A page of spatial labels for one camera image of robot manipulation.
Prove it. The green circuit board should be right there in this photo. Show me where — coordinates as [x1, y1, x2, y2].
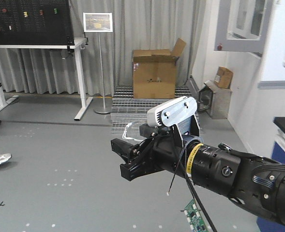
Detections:
[183, 199, 209, 232]

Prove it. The grey metal duct box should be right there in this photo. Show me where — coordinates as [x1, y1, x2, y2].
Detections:
[198, 80, 232, 119]

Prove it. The black pegboard panel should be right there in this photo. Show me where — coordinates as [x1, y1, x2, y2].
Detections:
[0, 0, 74, 46]

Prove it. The white standing desk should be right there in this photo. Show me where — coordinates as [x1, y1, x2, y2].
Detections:
[0, 37, 93, 121]

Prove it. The framed sign on stand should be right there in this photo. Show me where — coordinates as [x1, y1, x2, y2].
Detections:
[83, 13, 113, 115]

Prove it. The large cardboard box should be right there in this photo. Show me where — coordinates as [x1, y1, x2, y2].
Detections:
[132, 38, 186, 99]

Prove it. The clear glass beaker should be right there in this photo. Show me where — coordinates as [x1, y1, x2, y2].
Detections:
[122, 120, 146, 142]

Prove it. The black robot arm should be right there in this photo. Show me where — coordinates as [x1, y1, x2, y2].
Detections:
[111, 124, 285, 226]

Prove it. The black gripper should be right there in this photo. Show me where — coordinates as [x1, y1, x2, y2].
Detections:
[111, 123, 200, 181]

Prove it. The small cardboard box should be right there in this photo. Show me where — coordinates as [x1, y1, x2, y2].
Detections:
[214, 66, 233, 89]

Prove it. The metal grate platform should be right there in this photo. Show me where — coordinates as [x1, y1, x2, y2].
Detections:
[110, 86, 203, 135]

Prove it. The black braided cable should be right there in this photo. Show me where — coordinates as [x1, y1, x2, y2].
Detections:
[178, 145, 218, 232]

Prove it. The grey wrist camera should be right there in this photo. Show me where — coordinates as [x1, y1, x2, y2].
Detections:
[147, 96, 189, 127]

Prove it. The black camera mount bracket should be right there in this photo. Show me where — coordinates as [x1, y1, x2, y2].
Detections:
[148, 96, 202, 160]

